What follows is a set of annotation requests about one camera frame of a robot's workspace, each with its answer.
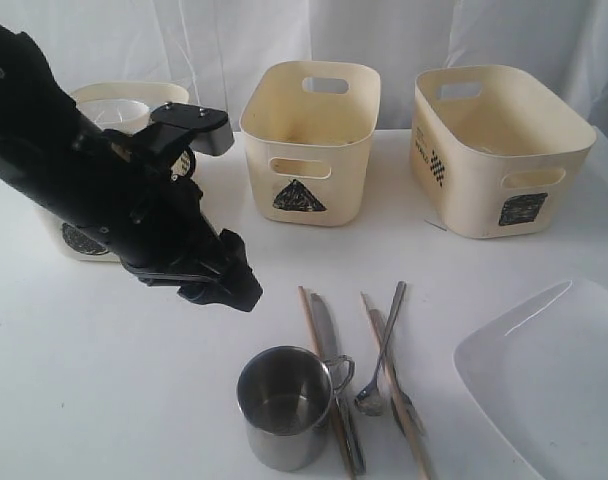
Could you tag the long stainless steel spoon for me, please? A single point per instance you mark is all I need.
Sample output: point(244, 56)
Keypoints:
point(369, 400)

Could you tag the white curtain backdrop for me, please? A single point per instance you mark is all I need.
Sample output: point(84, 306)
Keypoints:
point(218, 50)

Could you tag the wooden chopstick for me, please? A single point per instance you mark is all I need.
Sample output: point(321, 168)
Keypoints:
point(400, 400)
point(306, 315)

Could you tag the white rectangular plate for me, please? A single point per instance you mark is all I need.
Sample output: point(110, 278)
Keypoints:
point(539, 374)

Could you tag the steel mug with wire handle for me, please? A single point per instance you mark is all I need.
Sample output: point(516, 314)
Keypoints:
point(285, 394)

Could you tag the right wooden chopstick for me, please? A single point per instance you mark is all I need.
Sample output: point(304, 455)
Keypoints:
point(400, 400)

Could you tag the stainless steel fork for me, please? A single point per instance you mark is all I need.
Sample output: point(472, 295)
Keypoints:
point(377, 324)

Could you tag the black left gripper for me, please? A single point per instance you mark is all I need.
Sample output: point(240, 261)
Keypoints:
point(122, 195)

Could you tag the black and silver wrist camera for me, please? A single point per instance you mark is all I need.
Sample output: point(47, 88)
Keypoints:
point(178, 127)

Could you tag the cream bin with square mark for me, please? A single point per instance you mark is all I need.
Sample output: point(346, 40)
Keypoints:
point(494, 149)

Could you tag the cream bin with circle mark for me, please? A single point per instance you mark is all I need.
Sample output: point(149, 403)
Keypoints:
point(69, 241)

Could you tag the cream bin with triangle mark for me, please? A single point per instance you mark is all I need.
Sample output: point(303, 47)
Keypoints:
point(308, 130)

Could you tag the white ceramic bowl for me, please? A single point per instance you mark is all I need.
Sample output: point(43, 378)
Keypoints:
point(124, 115)

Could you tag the stainless steel table knife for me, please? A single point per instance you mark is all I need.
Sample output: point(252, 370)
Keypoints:
point(341, 416)

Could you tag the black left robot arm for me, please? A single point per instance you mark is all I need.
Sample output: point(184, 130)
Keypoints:
point(32, 104)

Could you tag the left wooden chopstick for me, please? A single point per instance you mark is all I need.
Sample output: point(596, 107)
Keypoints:
point(306, 315)

